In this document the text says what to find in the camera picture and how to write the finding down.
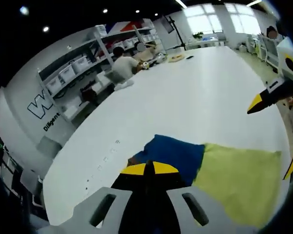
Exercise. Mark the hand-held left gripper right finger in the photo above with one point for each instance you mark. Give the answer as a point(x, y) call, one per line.
point(200, 209)

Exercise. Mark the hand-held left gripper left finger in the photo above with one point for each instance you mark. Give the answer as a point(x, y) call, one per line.
point(105, 207)

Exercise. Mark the yellow-green garment with coloured sleeves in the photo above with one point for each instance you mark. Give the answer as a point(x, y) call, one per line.
point(234, 180)

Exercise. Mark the grey chair back panel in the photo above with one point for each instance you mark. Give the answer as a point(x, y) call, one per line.
point(49, 145)

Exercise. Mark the green plant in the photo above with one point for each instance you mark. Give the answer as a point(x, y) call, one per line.
point(197, 35)

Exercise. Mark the black tripod stand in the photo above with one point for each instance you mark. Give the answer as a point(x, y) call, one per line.
point(179, 34)

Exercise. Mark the black bag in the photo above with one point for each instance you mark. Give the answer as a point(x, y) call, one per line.
point(88, 93)

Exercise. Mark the white cloth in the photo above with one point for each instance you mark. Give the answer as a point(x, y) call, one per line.
point(123, 85)

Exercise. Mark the row of white storage bins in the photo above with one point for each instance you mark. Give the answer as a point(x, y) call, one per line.
point(73, 68)

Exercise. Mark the grey metal shelf rack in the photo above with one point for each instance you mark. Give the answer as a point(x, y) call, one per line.
point(95, 56)

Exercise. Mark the red sign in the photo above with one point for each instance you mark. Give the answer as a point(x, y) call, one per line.
point(127, 26)

